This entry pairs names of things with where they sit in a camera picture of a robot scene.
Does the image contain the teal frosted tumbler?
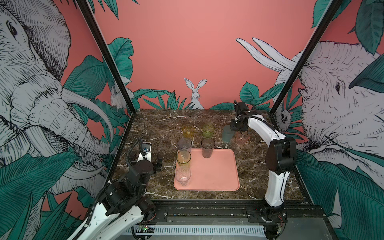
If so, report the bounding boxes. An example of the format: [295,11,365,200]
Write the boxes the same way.
[222,125,236,143]

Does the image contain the tall dark grey tumbler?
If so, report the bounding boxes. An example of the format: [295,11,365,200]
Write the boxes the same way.
[201,138,216,159]

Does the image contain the tall light green tumbler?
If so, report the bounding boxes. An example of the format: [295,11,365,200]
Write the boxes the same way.
[176,150,192,169]

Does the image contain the pink plastic tray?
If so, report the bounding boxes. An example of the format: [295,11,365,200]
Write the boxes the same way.
[174,149,240,191]

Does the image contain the tall blue-grey clear tumbler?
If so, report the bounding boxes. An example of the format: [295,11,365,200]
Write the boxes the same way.
[178,137,192,153]

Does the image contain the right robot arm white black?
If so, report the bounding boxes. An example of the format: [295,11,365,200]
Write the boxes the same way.
[230,101,297,223]

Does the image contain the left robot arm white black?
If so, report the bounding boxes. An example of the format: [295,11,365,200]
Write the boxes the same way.
[68,157,163,240]

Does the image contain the short green tumbler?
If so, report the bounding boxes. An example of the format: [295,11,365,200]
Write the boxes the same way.
[202,124,215,138]

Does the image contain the short yellow tumbler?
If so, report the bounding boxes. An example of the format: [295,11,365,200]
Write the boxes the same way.
[182,124,195,140]

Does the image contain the white perforated strip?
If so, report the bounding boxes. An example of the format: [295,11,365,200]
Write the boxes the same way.
[134,225,266,237]

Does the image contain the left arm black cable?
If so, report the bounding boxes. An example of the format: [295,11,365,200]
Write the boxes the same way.
[125,136,145,169]

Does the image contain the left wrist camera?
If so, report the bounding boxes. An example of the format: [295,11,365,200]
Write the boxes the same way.
[138,142,152,162]

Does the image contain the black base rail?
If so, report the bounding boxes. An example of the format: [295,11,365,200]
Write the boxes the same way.
[152,199,326,223]

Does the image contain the right black frame post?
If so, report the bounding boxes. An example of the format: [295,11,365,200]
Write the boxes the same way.
[269,0,343,115]

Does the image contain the black frame post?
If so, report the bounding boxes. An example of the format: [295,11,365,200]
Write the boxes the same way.
[269,0,343,115]
[76,0,136,114]

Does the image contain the left black frame post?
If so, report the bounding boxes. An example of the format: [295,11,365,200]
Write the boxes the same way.
[76,0,136,114]

